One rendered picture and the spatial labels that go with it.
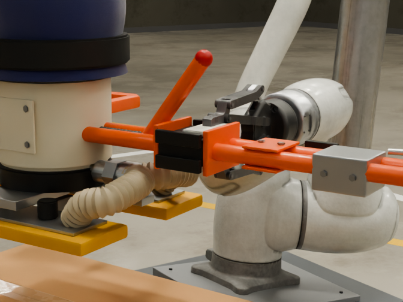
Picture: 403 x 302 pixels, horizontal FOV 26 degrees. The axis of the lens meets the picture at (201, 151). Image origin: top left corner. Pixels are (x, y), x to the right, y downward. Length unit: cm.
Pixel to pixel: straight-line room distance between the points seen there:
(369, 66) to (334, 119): 48
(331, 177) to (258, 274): 88
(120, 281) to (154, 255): 304
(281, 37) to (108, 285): 54
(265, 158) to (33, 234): 32
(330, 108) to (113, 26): 37
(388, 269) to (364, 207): 254
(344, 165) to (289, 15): 65
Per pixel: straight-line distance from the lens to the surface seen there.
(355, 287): 202
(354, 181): 102
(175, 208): 128
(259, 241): 187
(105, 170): 123
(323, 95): 138
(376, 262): 450
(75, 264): 157
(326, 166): 103
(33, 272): 155
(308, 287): 195
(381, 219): 190
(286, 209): 186
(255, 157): 107
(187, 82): 113
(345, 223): 188
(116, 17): 123
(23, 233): 118
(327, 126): 138
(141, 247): 466
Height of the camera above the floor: 146
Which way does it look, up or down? 12 degrees down
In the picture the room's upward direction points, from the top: straight up
